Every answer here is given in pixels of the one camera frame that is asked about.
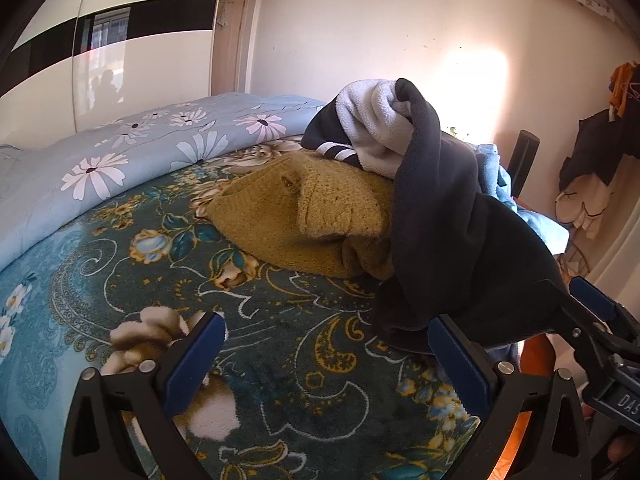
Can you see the white wardrobe black stripe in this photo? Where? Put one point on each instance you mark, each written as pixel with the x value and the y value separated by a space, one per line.
pixel 125 45

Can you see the light blue garment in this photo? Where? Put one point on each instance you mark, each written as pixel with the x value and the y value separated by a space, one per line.
pixel 500 180

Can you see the navy jacket white fleece lining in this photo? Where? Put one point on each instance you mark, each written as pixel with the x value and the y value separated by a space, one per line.
pixel 372 120

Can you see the beige hanging garment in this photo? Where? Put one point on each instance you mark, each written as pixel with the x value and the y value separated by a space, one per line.
pixel 582 210

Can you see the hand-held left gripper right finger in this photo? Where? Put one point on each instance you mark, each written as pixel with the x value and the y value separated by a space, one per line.
pixel 460 365

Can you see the dark grey fleece garment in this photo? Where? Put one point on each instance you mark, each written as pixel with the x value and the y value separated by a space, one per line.
pixel 450 240

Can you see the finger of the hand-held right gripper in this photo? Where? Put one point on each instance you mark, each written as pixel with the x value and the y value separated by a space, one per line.
pixel 575 320
pixel 592 297

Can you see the light blue daisy quilt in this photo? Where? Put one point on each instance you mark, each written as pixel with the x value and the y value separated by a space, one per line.
pixel 100 160

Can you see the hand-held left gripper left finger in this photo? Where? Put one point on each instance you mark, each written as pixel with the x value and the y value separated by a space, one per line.
pixel 192 365

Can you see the beige door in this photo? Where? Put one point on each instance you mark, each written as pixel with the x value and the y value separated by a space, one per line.
pixel 230 45

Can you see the mustard knit sweater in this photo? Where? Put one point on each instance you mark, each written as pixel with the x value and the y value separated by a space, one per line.
pixel 320 220

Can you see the teal floral blanket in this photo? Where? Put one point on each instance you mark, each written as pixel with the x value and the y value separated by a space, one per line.
pixel 125 280

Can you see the dark hanging garment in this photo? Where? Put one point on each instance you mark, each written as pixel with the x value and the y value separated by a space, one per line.
pixel 597 150

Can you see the orange hanging garment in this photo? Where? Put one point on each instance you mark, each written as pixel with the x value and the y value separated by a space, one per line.
pixel 624 85

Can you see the black chair back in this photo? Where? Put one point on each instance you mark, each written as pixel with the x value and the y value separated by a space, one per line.
pixel 522 160

